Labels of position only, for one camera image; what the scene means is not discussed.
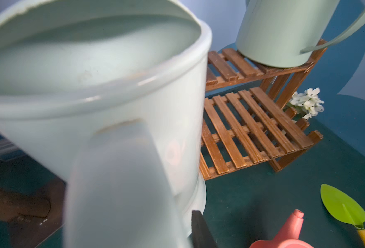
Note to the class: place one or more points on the brown wooden slatted shelf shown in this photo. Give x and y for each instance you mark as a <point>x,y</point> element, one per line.
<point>252,126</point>

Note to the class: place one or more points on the mint green watering can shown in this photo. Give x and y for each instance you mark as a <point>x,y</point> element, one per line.
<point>284,33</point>

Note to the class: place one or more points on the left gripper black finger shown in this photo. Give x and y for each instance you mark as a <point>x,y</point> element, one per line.
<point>201,235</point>

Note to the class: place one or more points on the pink watering can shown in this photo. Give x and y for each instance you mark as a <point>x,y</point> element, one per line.
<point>288,235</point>

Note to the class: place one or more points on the green yellow garden trowel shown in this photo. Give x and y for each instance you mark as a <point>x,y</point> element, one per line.
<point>343,208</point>

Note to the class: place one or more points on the white flowers in pot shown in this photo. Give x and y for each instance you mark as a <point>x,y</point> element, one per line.
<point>308,103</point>

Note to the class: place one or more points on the pale blue watering can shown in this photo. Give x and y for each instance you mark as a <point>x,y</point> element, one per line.
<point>109,96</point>

